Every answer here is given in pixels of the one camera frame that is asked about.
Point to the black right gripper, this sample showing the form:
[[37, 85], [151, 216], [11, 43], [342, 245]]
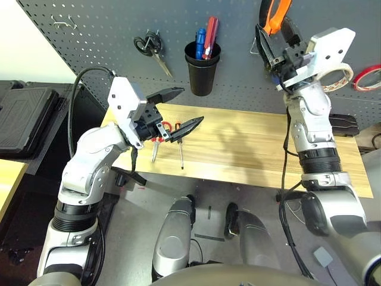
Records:
[[290, 59]]

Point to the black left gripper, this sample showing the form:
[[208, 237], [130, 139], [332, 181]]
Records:
[[149, 119]]

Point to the orange black pliers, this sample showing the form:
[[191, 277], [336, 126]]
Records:
[[278, 18]]

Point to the black orange screwdriver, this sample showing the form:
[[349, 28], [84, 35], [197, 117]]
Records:
[[180, 155]]

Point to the white tape roll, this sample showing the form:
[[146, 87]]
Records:
[[349, 73]]

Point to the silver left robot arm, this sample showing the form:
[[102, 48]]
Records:
[[89, 155]]

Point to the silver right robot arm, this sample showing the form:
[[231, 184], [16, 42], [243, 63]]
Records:
[[312, 119]]

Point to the dark grey pegboard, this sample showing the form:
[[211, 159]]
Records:
[[119, 24]]

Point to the black cup holder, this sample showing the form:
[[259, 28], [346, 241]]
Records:
[[202, 80]]

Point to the silver scissors peg hook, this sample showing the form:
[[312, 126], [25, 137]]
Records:
[[151, 37]]

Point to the red tape roll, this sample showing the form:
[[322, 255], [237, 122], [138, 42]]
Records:
[[356, 83]]

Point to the black left robot foot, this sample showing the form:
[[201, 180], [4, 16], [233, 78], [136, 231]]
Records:
[[192, 205]]

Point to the black robot foot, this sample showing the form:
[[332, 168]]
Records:
[[192, 205], [230, 220]]

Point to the short dark floor tape strip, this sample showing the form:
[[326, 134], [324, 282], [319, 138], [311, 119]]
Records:
[[209, 213]]

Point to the black right robot foot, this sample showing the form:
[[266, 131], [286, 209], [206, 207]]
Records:
[[230, 220]]

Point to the silver left robot leg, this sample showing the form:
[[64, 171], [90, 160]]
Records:
[[172, 238]]

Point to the silver robot leg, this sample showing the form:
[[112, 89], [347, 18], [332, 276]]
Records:
[[256, 238], [172, 238]]

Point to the long dark floor tape strip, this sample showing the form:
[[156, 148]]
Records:
[[209, 237]]

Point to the silver double peg hook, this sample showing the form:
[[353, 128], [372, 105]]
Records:
[[64, 25]]

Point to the silver right robot leg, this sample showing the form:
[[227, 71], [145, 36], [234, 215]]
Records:
[[256, 238]]

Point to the large black equipment case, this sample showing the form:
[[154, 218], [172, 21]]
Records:
[[26, 116]]

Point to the grey robot torso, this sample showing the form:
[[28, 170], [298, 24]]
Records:
[[208, 275]]

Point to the light wooden side table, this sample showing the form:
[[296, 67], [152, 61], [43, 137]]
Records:
[[9, 181]]

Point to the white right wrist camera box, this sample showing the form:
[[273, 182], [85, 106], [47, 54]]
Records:
[[330, 50]]

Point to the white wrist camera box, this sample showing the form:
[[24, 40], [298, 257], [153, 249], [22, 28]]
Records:
[[122, 98], [330, 50]]

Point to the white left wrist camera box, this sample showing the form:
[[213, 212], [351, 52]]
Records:
[[122, 98]]

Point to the black table leg bracket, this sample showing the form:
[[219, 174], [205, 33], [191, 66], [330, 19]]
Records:
[[290, 196], [134, 176]]

